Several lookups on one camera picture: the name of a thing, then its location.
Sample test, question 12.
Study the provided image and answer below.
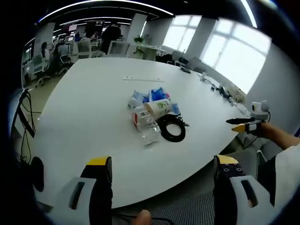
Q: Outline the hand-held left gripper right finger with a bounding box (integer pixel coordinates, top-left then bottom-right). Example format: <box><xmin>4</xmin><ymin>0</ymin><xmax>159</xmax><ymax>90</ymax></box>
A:
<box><xmin>212</xmin><ymin>154</ymin><xmax>276</xmax><ymax>225</ymax></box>

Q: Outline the clear plastic bottle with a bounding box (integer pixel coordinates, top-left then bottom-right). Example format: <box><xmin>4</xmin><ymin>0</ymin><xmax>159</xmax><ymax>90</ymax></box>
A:
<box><xmin>140</xmin><ymin>118</ymin><xmax>163</xmax><ymax>146</ymax></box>

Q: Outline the clear plastic box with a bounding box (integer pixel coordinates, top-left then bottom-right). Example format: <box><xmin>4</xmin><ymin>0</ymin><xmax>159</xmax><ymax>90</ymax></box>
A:
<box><xmin>135</xmin><ymin>105</ymin><xmax>154</xmax><ymax>128</ymax></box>

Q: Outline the black round object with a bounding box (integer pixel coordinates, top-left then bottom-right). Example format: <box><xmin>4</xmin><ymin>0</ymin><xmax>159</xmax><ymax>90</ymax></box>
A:
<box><xmin>30</xmin><ymin>156</ymin><xmax>45</xmax><ymax>192</ymax></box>

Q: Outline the white table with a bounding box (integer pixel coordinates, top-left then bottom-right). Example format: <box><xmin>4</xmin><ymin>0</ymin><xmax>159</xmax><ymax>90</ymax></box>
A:
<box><xmin>30</xmin><ymin>57</ymin><xmax>253</xmax><ymax>210</ymax></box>

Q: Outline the person's left hand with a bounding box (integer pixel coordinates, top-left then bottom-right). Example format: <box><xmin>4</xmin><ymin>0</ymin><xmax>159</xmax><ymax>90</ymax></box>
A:
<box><xmin>134</xmin><ymin>209</ymin><xmax>152</xmax><ymax>225</ymax></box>

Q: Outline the black device with cable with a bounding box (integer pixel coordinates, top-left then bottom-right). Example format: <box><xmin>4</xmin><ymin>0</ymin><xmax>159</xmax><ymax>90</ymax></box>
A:
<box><xmin>211</xmin><ymin>85</ymin><xmax>232</xmax><ymax>98</ymax></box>

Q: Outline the large window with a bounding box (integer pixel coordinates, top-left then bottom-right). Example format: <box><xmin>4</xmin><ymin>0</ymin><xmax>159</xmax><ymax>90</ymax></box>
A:
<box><xmin>201</xmin><ymin>19</ymin><xmax>272</xmax><ymax>95</ymax></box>
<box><xmin>162</xmin><ymin>14</ymin><xmax>203</xmax><ymax>53</ymax></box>

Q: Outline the beige bag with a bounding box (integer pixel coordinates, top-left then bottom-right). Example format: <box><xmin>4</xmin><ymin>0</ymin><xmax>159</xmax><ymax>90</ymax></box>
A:
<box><xmin>226</xmin><ymin>83</ymin><xmax>247</xmax><ymax>104</ymax></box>

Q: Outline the white office chair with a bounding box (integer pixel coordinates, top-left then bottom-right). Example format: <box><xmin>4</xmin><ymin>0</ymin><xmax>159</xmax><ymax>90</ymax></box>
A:
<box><xmin>74</xmin><ymin>38</ymin><xmax>92</xmax><ymax>60</ymax></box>
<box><xmin>30</xmin><ymin>55</ymin><xmax>51</xmax><ymax>87</ymax></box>

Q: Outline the grey office chair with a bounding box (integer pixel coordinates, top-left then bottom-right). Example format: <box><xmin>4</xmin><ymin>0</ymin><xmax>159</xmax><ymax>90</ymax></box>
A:
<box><xmin>231</xmin><ymin>135</ymin><xmax>269</xmax><ymax>166</ymax></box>

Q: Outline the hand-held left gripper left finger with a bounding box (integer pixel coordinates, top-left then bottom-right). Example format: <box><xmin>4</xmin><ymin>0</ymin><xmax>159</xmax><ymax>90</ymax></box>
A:
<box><xmin>50</xmin><ymin>155</ymin><xmax>114</xmax><ymax>225</ymax></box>

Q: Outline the person's white clothing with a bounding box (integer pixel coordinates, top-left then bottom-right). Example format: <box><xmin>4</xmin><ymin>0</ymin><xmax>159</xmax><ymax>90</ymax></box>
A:
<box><xmin>273</xmin><ymin>144</ymin><xmax>300</xmax><ymax>225</ymax></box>

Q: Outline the white power strip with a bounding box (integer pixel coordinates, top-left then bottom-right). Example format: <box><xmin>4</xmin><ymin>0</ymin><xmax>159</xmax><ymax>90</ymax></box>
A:
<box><xmin>122</xmin><ymin>75</ymin><xmax>165</xmax><ymax>83</ymax></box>

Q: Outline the red white tape roll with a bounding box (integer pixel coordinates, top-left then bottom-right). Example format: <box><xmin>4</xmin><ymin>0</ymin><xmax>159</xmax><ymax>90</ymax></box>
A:
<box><xmin>131</xmin><ymin>110</ymin><xmax>142</xmax><ymax>129</ymax></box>

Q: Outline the small white bottle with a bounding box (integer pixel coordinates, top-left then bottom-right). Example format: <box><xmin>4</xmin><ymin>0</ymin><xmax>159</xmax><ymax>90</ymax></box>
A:
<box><xmin>127</xmin><ymin>97</ymin><xmax>139</xmax><ymax>110</ymax></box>

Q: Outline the blue plastic bag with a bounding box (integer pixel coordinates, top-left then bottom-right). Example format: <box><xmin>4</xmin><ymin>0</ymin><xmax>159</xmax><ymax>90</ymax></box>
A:
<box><xmin>132</xmin><ymin>86</ymin><xmax>180</xmax><ymax>116</ymax></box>

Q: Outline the black cable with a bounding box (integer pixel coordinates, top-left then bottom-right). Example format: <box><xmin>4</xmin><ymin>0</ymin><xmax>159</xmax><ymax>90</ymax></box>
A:
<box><xmin>155</xmin><ymin>113</ymin><xmax>191</xmax><ymax>143</ymax></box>

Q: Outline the green print paper cup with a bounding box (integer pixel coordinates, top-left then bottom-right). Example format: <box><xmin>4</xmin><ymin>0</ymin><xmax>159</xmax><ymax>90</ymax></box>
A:
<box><xmin>143</xmin><ymin>99</ymin><xmax>172</xmax><ymax>118</ymax></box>

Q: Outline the green potted plant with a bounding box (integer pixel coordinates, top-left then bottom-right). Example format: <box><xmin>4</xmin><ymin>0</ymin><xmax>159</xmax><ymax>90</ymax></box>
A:
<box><xmin>133</xmin><ymin>34</ymin><xmax>145</xmax><ymax>56</ymax></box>

